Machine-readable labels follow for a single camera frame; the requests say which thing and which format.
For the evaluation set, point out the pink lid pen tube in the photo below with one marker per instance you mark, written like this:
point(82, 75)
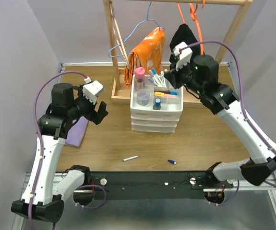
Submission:
point(139, 78)

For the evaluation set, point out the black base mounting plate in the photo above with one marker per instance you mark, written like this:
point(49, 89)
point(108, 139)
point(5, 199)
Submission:
point(148, 185)

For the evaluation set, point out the purple folded cloth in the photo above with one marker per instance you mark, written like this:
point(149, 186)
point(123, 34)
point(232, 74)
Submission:
point(76, 133)

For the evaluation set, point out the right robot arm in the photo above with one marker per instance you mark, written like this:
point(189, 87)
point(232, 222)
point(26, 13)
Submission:
point(200, 75)

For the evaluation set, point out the blue wire hanger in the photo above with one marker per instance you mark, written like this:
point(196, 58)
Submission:
point(146, 19)

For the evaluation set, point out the wooden clothes rack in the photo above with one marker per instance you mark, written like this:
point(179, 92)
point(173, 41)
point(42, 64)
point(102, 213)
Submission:
point(121, 93)

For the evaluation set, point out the clear paperclip jar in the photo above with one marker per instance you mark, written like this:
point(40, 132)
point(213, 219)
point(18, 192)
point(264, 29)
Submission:
point(142, 97)

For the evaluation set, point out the small blue cap piece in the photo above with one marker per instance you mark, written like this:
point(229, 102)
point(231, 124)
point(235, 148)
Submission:
point(172, 162)

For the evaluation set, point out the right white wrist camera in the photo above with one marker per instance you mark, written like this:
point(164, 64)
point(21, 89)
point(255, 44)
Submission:
point(182, 54)

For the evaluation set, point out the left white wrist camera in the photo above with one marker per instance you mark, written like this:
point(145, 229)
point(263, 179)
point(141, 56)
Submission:
point(92, 89)

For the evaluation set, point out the white drawer organizer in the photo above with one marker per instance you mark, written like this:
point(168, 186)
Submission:
point(146, 119)

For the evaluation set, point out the small white black-tip pen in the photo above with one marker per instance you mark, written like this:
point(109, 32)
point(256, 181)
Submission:
point(130, 158)

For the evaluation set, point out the blue lid small jar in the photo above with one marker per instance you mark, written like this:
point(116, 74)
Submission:
point(157, 104)

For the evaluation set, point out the yellow pink highlighter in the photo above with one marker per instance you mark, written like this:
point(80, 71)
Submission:
point(167, 95)

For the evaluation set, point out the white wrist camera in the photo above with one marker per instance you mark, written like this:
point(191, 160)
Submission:
point(92, 89)
point(182, 54)

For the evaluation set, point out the black teal highlighter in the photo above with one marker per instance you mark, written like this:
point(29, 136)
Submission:
point(170, 92)

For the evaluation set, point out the lavender cap white marker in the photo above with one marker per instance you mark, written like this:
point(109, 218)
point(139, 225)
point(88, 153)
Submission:
point(152, 81)

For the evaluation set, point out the blue cap white marker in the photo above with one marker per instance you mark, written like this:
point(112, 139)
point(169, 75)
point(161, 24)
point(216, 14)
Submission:
point(158, 78)

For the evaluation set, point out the orange patterned cloth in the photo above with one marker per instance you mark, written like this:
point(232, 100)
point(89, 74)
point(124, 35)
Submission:
point(148, 54)

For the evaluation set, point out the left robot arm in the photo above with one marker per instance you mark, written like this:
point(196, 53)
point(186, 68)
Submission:
point(41, 199)

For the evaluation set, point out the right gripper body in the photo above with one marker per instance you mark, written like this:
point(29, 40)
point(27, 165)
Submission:
point(185, 73)

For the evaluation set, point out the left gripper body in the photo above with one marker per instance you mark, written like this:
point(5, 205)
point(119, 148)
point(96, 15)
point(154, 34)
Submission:
point(88, 109)

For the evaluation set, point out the aluminium frame rail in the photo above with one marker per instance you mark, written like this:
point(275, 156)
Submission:
point(244, 185)

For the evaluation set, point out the black garment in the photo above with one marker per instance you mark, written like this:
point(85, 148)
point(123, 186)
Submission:
point(185, 34)

